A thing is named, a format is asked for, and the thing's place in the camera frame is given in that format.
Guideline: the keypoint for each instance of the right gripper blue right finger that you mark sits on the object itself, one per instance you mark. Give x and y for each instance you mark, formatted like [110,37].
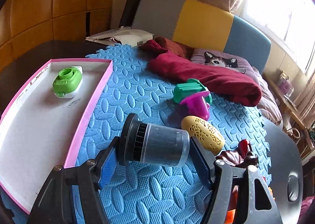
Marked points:
[199,162]

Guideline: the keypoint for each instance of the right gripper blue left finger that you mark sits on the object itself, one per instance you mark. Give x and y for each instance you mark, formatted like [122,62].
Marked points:
[107,163]

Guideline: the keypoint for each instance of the yellow carved oval object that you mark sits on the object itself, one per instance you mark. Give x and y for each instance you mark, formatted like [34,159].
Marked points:
[209,137]

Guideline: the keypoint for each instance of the black grey cylindrical jar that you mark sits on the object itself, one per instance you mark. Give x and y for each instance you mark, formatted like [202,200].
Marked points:
[152,144]

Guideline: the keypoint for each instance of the dark brown wooden pumpkin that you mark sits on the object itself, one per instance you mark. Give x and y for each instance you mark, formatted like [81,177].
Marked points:
[233,158]

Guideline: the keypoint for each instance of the orange linked cubes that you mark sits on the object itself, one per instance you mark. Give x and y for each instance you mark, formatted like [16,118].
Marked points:
[232,206]

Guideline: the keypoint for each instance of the teal plastic spool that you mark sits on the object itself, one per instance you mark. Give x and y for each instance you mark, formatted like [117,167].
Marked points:
[183,90]

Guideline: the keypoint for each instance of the red cylindrical tube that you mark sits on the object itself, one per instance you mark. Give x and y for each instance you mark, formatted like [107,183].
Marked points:
[244,147]

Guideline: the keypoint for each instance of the magenta plastic cup toy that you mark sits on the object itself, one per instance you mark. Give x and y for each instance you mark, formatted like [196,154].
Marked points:
[197,105]

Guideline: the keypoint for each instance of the pink-rimmed white tray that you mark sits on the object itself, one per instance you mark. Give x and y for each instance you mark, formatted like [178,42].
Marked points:
[40,130]

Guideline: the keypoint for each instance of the pink striped duvet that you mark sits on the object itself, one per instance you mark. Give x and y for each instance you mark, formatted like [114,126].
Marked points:
[267,105]

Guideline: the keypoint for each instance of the green white round gadget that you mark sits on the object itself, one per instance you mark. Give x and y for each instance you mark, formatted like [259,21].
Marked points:
[68,82]

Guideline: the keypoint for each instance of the wooden side table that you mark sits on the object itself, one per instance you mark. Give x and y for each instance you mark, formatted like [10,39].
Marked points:
[287,108]

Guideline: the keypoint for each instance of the purple cat print pillow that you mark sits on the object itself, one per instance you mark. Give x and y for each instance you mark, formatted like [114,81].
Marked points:
[220,59]

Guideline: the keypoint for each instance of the maroon red blanket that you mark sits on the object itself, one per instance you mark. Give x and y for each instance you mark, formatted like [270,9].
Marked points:
[170,60]

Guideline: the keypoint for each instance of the purple jar on table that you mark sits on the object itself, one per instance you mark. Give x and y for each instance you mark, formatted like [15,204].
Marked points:
[285,85]

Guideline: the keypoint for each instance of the white folded cloth bag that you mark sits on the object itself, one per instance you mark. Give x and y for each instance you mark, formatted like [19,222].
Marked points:
[123,35]

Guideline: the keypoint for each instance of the grey yellow blue headboard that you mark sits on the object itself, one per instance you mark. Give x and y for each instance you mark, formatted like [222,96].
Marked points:
[201,25]

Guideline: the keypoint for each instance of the dark brown chair back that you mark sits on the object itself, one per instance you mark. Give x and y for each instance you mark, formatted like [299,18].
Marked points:
[129,13]

